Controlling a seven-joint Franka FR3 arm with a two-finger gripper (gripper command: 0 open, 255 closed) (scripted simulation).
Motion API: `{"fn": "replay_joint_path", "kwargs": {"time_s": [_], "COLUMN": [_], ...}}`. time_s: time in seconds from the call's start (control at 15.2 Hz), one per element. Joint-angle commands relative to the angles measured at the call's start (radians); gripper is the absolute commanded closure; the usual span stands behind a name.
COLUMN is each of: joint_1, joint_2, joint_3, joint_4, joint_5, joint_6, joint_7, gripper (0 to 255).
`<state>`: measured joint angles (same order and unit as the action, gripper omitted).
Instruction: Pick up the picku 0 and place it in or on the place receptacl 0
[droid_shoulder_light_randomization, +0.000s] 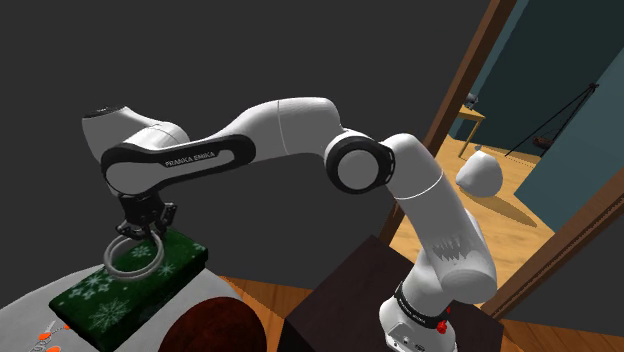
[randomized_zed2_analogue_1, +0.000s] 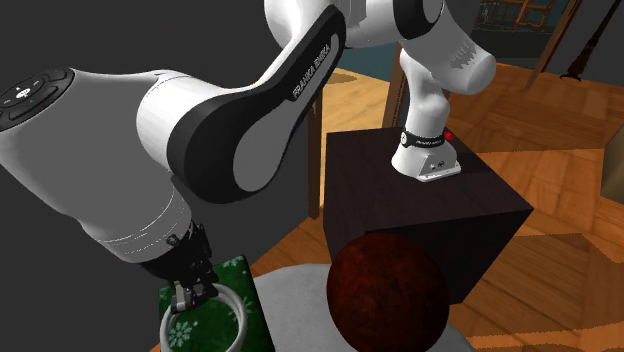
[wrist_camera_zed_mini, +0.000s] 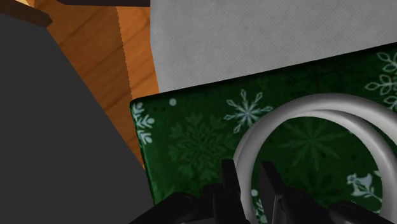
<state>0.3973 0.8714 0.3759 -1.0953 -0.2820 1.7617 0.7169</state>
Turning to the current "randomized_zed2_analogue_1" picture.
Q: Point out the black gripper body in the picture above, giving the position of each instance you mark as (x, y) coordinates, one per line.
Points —
(187, 256)

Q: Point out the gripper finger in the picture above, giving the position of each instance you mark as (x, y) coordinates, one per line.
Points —
(179, 298)
(204, 291)

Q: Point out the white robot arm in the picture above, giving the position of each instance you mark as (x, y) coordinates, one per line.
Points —
(97, 146)

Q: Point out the green snowflake pattern box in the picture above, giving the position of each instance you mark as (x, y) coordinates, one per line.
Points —
(244, 312)

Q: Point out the dark red ball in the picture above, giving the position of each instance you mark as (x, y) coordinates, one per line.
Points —
(387, 297)

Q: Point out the dark robot stand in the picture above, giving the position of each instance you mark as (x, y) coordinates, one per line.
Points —
(390, 204)

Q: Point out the wooden chair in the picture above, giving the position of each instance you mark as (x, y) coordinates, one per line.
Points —
(516, 12)

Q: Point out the light wooden pole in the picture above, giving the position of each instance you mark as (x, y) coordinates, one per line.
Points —
(551, 44)

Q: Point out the dark turned pole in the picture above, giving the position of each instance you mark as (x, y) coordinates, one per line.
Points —
(587, 48)

